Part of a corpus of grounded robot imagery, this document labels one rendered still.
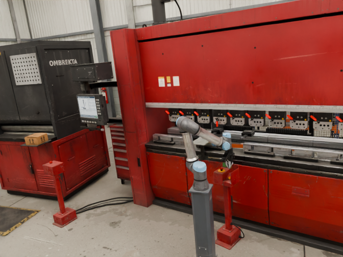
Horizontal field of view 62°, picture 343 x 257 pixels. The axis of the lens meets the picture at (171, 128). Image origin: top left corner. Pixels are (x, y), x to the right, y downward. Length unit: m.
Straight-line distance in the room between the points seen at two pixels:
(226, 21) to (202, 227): 1.97
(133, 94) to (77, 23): 6.15
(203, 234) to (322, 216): 1.13
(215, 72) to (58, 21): 7.42
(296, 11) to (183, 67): 1.25
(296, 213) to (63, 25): 8.43
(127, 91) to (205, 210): 1.75
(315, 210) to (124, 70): 2.53
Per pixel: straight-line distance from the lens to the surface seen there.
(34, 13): 10.57
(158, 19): 3.54
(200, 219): 2.70
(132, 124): 3.61
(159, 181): 3.79
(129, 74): 3.48
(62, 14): 9.80
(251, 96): 2.97
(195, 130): 2.40
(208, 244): 2.84
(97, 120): 3.44
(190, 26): 3.19
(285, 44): 2.85
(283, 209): 3.17
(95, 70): 3.34
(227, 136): 2.71
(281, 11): 2.85
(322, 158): 3.00
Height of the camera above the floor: 1.95
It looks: 14 degrees down
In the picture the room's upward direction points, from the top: 6 degrees counter-clockwise
